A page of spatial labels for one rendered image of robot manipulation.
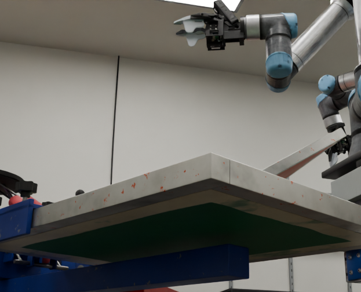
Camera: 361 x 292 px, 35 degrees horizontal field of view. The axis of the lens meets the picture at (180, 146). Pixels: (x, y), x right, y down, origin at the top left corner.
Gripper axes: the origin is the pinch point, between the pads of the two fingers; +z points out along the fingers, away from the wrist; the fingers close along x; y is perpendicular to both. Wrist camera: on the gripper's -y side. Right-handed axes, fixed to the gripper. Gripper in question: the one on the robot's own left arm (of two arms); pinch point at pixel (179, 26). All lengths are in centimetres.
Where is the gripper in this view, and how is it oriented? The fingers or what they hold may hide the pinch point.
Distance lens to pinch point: 179.1
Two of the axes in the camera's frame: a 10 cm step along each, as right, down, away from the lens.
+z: -9.9, 0.3, 1.4
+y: -0.4, 8.8, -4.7
